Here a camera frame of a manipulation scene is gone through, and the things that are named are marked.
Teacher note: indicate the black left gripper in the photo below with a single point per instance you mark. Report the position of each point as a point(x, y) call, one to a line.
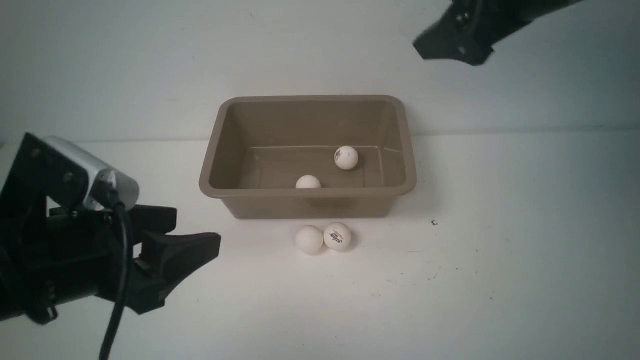
point(52, 260)

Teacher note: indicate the white table-tennis ball black print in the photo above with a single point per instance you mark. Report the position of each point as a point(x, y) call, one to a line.
point(346, 157)

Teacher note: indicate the white table-tennis ball red print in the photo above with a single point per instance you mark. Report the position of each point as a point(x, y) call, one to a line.
point(308, 181)

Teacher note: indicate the white table-tennis ball blue logo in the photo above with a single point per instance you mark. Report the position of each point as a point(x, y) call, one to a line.
point(337, 236)

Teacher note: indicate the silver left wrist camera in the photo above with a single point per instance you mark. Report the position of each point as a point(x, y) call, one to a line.
point(66, 173)

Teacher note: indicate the brown plastic bin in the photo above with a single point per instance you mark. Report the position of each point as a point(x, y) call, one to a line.
point(261, 145)

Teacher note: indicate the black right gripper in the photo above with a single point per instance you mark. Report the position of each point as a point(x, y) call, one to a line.
point(478, 25)

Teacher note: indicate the plain white table-tennis ball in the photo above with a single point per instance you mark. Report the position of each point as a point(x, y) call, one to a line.
point(309, 239)

